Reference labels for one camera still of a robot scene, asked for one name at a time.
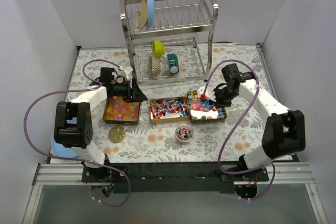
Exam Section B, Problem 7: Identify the beige wooden plate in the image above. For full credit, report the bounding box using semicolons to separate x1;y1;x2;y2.
136;0;148;30

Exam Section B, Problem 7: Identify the gold tin with lollipops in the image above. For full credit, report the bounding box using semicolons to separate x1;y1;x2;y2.
149;97;190;124

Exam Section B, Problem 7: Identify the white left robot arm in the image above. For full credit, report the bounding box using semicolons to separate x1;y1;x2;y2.
54;67;147;182

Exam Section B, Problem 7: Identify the green bowl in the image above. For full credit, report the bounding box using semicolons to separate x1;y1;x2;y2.
152;40;165;59

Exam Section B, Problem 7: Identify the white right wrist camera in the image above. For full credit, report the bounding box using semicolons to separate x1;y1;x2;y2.
197;86;216;102

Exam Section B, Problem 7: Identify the tin with star candies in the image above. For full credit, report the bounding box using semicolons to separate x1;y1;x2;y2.
186;91;227;125

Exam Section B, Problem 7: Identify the gold round jar lid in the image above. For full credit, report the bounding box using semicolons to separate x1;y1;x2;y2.
108;125;126;143

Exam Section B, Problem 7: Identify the tin with gummy candies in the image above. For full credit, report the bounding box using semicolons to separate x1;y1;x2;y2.
102;96;141;125

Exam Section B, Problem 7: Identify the patterned ceramic bowl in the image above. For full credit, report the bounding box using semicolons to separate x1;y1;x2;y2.
148;56;161;77

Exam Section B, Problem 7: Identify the teal mug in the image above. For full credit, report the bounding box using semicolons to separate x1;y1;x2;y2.
167;54;180;75

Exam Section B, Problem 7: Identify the clear glass jar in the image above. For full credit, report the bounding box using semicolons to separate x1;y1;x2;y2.
175;124;194;144

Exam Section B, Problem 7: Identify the floral tablecloth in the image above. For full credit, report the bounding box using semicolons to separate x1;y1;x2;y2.
69;44;273;163

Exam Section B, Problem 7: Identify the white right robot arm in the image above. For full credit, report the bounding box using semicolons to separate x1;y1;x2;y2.
214;63;306;181

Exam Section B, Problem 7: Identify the aluminium frame rail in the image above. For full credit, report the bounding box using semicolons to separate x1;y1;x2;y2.
24;162;328;223

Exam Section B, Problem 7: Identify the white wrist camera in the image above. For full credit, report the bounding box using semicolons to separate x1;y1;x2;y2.
197;86;216;102
119;66;134;81

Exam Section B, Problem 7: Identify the steel dish rack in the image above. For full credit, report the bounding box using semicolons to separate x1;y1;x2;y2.
119;0;219;84

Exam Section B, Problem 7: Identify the light blue plate on table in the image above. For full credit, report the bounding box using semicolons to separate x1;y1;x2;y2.
51;134;79;158

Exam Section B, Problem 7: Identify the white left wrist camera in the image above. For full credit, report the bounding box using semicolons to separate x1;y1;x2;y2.
119;66;134;81

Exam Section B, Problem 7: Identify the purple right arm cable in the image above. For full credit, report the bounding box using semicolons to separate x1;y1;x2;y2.
202;59;276;201

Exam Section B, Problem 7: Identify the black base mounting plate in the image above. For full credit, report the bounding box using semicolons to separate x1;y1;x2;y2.
81;162;269;195

